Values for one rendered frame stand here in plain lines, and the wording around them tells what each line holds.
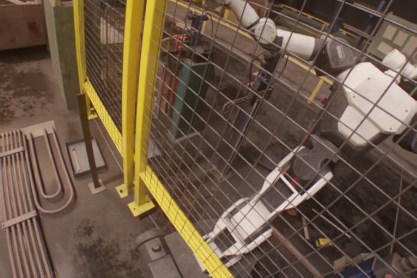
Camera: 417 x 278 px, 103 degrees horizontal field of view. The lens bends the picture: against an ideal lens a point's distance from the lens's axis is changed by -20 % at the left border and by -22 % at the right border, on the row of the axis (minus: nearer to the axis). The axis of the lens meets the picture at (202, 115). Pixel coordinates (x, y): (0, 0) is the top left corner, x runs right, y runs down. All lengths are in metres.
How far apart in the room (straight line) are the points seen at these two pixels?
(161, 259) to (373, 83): 1.25
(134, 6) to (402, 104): 0.98
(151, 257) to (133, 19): 1.14
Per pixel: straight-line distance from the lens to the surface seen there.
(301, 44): 0.82
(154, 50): 0.73
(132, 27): 0.85
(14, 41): 3.75
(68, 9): 1.97
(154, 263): 1.27
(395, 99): 0.85
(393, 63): 0.92
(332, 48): 0.84
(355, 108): 0.80
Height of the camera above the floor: 1.43
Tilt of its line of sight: 36 degrees down
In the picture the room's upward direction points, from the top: 17 degrees clockwise
